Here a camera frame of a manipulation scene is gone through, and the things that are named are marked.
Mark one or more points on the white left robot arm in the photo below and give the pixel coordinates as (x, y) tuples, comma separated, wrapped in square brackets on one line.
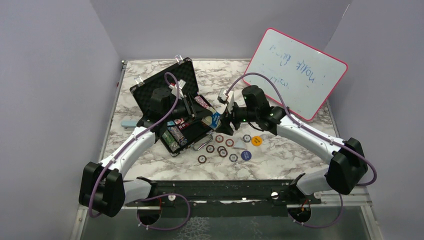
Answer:
[(103, 190)]

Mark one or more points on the black aluminium poker case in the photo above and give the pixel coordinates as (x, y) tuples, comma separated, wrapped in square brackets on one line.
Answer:
[(182, 69)]

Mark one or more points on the blue dealer button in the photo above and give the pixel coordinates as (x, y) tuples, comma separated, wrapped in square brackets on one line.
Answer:
[(246, 155)]

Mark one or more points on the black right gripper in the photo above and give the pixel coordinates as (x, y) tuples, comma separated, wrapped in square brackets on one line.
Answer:
[(225, 127)]

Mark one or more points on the green chip stack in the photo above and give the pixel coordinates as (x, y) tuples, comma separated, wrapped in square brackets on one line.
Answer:
[(170, 141)]

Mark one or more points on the loose brown poker chip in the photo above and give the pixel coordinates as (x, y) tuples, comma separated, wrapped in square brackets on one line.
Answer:
[(210, 148), (221, 148), (229, 142), (219, 138), (202, 159), (223, 153)]

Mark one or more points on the pink framed whiteboard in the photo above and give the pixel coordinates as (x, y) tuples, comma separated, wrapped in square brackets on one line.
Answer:
[(293, 73)]

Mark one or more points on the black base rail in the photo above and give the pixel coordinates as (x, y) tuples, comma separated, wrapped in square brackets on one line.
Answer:
[(222, 198)]

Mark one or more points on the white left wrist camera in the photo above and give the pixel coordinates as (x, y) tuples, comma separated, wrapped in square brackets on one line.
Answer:
[(178, 91)]

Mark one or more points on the clear triangular all-in button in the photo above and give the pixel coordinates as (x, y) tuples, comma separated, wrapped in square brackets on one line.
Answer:
[(240, 145)]

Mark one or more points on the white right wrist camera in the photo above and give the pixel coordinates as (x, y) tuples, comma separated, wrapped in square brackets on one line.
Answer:
[(227, 100)]

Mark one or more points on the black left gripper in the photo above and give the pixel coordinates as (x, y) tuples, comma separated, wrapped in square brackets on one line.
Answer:
[(200, 113)]

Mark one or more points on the red playing card deck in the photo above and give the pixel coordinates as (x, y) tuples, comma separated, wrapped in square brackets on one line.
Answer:
[(179, 122)]

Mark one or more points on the orange blue chip stack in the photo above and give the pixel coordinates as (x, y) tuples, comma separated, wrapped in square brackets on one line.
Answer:
[(178, 135)]

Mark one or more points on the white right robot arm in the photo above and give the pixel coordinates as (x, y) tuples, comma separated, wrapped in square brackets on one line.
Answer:
[(344, 158)]

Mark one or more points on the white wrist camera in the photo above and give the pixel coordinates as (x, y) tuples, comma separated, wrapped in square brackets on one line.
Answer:
[(178, 91), (227, 100)]

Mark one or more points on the blue playing card deck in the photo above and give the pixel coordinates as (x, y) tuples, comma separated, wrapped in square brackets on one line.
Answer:
[(213, 121)]

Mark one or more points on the orange dealer button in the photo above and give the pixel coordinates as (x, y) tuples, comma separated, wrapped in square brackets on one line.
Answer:
[(256, 141)]

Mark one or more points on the light blue eraser case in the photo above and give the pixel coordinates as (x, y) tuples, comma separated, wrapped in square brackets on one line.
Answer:
[(128, 124)]

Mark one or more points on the red dice row in case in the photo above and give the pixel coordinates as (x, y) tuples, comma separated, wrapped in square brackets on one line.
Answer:
[(183, 126)]

